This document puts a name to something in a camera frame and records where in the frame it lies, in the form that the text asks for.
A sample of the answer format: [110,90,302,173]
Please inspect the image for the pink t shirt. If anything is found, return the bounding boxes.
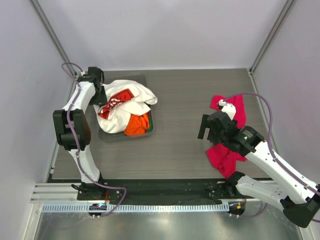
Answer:
[205,94,248,180]

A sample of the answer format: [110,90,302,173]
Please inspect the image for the white t shirt red print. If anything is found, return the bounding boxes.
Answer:
[93,79,158,134]

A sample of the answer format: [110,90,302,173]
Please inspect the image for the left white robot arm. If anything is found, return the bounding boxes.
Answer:
[52,66,107,200]

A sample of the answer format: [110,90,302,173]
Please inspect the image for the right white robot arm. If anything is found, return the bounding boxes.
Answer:
[198,111,320,228]

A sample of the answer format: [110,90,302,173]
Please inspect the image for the green t shirt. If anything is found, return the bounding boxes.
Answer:
[146,112,154,133]

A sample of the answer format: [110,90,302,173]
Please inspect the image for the orange t shirt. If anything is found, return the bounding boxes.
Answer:
[123,113,151,136]

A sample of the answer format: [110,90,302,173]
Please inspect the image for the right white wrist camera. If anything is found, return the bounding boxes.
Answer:
[217,99,237,120]

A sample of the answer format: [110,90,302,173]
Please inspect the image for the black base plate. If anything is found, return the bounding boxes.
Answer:
[71,178,245,206]

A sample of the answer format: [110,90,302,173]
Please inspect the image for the left aluminium frame post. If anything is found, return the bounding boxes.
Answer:
[29,0,70,62]

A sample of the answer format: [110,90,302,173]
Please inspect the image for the aluminium frame post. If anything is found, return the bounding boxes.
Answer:
[247,0,296,76]
[29,0,70,62]

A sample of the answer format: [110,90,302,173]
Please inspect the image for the white slotted cable duct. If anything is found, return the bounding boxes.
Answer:
[42,202,229,213]

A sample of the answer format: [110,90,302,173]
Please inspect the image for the aluminium front rail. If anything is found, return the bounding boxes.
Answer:
[30,181,305,205]

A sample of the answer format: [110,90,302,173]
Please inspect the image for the right aluminium frame post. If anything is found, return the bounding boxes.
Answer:
[247,0,296,76]

